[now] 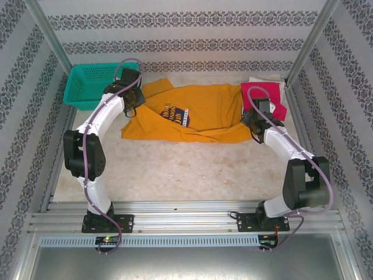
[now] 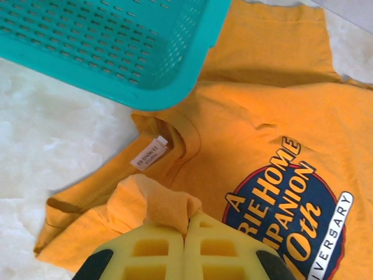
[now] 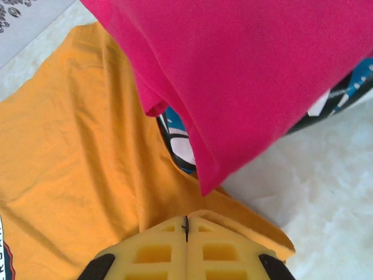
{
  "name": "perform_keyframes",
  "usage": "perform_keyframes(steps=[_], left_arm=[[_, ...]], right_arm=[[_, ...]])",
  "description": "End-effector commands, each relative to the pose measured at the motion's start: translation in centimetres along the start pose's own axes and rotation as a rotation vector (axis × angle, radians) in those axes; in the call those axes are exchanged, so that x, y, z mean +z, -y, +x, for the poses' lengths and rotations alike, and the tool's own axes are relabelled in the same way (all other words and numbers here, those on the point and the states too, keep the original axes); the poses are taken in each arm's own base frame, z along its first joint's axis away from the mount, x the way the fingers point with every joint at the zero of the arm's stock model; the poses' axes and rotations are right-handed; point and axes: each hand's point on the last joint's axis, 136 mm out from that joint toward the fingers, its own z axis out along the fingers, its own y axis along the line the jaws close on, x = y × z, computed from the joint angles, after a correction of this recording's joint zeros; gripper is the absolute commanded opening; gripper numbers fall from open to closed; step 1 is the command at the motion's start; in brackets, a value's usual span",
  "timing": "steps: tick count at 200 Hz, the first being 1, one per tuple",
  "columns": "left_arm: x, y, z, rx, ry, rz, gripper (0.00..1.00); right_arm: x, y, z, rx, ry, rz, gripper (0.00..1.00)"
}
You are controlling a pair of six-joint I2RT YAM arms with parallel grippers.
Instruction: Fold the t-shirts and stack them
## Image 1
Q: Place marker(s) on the pink t-shirt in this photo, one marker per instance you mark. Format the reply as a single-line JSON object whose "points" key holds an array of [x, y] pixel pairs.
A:
{"points": [[268, 90]]}

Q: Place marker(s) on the yellow printed t-shirt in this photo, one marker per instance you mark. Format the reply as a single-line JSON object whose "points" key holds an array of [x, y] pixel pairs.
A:
{"points": [[209, 111]]}

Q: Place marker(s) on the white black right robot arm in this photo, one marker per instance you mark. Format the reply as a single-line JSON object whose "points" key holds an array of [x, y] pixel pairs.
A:
{"points": [[306, 181]]}

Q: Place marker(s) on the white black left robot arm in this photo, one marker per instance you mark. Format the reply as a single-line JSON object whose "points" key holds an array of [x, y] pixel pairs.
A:
{"points": [[93, 157]]}

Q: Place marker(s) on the teal plastic basket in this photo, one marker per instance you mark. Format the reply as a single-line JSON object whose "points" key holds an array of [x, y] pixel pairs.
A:
{"points": [[84, 84]]}

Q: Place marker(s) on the grey metal panel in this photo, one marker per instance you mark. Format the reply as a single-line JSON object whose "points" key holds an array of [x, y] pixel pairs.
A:
{"points": [[186, 262]]}

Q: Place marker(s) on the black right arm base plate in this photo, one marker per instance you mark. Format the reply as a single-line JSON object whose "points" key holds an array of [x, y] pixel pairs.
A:
{"points": [[247, 223]]}

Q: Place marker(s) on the aluminium frame post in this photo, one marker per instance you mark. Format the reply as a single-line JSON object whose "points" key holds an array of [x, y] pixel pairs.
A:
{"points": [[314, 38], [49, 32]]}

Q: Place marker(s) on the aluminium mounting rail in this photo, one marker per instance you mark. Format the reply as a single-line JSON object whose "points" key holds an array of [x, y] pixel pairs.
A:
{"points": [[180, 216]]}

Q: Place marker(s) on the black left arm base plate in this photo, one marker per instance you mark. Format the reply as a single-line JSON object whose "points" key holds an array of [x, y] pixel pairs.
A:
{"points": [[128, 223]]}

